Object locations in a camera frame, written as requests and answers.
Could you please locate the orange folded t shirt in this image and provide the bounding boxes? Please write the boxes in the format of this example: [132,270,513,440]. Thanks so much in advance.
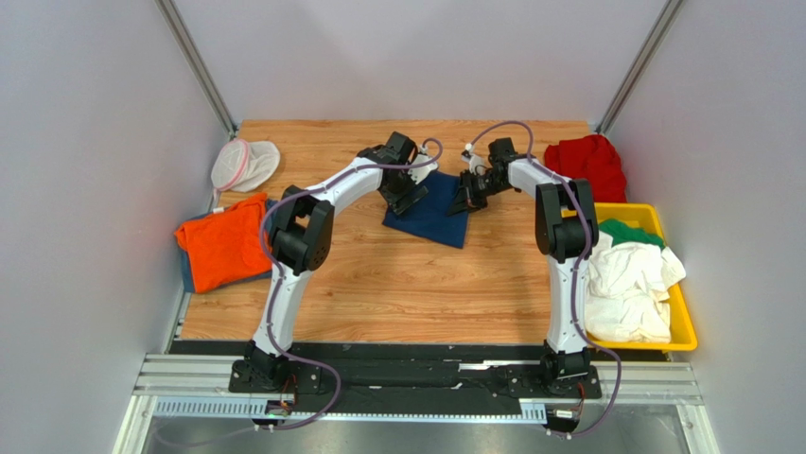
[174,192,275,294]

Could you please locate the white mesh laundry bag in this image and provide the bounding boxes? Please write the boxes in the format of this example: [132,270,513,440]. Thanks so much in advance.
[211,139,281,193]

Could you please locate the white t shirt in bin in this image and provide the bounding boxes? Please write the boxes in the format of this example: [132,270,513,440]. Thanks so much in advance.
[584,233,686,343]

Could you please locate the green t shirt in bin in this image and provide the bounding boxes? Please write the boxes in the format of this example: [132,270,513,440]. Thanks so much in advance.
[599,218,666,250]

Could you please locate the red crumpled t shirt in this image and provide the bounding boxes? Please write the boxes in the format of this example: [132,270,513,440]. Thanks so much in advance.
[543,134,627,203]

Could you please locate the aluminium corner post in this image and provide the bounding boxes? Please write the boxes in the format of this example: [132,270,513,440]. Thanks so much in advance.
[593,0,687,135]
[155,0,238,139]

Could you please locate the navy blue t shirt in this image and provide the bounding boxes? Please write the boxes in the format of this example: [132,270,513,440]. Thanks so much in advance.
[382,171,469,249]

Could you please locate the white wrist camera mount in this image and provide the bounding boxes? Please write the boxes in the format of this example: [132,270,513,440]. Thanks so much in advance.
[407,146,439,184]
[461,143,487,175]

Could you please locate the aluminium frame rail front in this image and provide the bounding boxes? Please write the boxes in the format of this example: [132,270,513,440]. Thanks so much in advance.
[114,355,719,453]

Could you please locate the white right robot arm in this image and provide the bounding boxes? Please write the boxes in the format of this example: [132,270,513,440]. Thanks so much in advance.
[447,138,598,396]

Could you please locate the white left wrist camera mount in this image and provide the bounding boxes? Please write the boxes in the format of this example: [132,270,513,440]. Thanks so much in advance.
[407,146,439,184]

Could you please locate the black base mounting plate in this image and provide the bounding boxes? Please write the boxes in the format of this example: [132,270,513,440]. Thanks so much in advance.
[169,340,669,417]

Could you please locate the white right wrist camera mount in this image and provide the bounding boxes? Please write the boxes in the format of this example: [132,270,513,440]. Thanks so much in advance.
[461,143,487,175]

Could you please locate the right aluminium corner post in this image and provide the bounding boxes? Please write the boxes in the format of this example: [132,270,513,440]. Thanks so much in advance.
[593,0,687,135]

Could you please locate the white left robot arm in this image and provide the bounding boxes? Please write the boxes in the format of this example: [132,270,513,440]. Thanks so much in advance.
[230,132,438,393]

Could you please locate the left aluminium corner post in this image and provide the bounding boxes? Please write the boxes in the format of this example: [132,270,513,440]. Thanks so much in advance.
[155,0,238,139]

